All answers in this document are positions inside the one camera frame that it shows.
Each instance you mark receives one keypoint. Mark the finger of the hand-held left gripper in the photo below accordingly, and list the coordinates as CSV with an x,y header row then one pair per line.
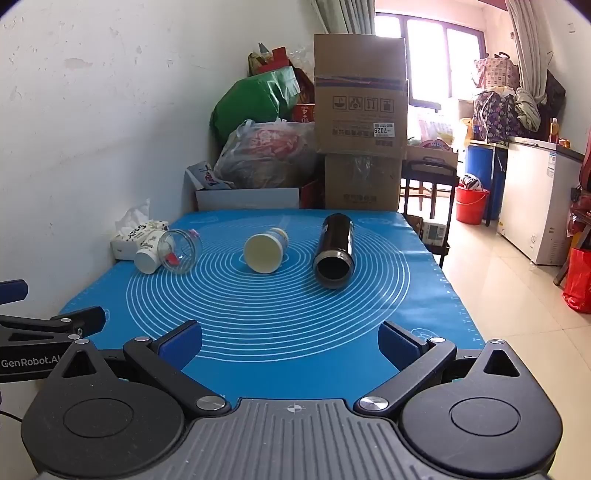
x,y
87,318
13,291

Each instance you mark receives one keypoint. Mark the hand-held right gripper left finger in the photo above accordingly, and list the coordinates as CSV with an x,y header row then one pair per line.
x,y
182,344

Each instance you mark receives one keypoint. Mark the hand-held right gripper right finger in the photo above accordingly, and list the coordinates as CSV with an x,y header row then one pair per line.
x,y
397,344

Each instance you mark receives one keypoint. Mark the white paper cup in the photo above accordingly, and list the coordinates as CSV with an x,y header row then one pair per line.
x,y
147,257

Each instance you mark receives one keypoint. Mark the black thermos cup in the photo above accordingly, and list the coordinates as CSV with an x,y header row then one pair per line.
x,y
334,240

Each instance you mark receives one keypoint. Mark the cream plastic cup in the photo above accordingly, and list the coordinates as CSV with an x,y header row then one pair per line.
x,y
263,251

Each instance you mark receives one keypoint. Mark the white tissue pack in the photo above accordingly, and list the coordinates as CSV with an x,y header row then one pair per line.
x,y
131,235

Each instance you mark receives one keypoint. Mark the clear glass jar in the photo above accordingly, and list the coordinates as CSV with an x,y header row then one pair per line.
x,y
185,249

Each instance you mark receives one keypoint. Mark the blue silicone mat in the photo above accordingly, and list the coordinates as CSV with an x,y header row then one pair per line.
x,y
286,304

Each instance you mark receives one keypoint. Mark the white blood pressure monitor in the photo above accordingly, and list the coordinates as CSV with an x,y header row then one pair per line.
x,y
435,233

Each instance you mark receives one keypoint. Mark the red bucket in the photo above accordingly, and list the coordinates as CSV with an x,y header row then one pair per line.
x,y
471,205

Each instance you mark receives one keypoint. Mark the small cardboard box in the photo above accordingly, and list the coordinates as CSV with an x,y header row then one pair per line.
x,y
362,182

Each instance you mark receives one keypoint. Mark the printed snack package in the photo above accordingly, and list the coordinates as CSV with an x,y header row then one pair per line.
x,y
207,175

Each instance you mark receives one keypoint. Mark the dark wooden table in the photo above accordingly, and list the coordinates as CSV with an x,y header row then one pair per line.
x,y
429,168

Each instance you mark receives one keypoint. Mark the red shopping bag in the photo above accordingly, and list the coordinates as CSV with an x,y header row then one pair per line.
x,y
578,281

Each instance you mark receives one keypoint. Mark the white chest freezer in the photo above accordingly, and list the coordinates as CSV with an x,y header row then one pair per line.
x,y
531,198

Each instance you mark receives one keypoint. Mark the blue barrel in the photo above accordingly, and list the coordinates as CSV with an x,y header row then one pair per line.
x,y
480,161

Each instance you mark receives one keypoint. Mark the translucent plastic bag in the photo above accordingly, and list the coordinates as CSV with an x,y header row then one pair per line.
x,y
268,157

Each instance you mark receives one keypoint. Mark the red carton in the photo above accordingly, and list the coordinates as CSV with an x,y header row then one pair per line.
x,y
304,113

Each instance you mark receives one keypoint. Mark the purple patterned bag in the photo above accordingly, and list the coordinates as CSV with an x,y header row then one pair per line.
x,y
496,115

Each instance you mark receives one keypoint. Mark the green plastic bag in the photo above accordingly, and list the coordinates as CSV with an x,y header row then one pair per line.
x,y
249,99

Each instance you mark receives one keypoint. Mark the large cardboard box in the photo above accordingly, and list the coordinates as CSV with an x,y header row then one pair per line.
x,y
360,92

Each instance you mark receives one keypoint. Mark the orange bottle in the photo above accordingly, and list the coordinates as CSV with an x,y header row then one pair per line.
x,y
553,131

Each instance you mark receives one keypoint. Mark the window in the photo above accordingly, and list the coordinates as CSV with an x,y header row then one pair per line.
x,y
429,60

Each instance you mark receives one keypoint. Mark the pink checkered bag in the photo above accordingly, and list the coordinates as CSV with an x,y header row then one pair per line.
x,y
497,71

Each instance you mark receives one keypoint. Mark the dark hanging bag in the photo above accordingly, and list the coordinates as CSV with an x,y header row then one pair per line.
x,y
555,94

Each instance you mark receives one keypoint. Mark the red and yellow gift bags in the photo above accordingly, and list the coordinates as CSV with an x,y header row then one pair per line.
x,y
277,57

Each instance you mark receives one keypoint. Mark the grey curtain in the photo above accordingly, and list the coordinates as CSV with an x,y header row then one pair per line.
x,y
526,60
344,16

